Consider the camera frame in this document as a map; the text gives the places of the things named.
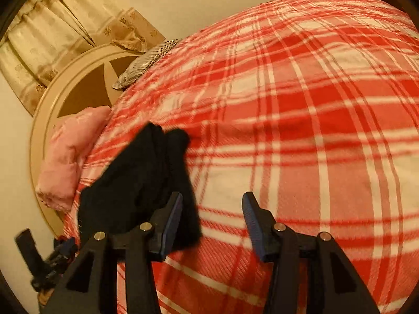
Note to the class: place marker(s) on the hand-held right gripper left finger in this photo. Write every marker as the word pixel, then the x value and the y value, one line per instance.
pixel 170 227

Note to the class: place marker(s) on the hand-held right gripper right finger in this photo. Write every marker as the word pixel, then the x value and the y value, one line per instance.
pixel 256 230

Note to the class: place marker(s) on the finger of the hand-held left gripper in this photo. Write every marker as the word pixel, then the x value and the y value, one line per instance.
pixel 67 247

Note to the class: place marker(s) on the black pants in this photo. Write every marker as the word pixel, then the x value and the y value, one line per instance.
pixel 131 186

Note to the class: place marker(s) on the pink folded pillow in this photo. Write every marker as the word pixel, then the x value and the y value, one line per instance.
pixel 68 157

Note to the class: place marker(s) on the red plaid bed blanket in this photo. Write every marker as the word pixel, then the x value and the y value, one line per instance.
pixel 294 137

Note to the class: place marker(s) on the cream round wooden headboard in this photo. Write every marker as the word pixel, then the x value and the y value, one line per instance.
pixel 88 88

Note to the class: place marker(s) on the striped grey pillow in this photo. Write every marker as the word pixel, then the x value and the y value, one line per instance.
pixel 144 62

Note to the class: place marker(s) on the beige floral curtain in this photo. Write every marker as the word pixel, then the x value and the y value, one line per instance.
pixel 59 32

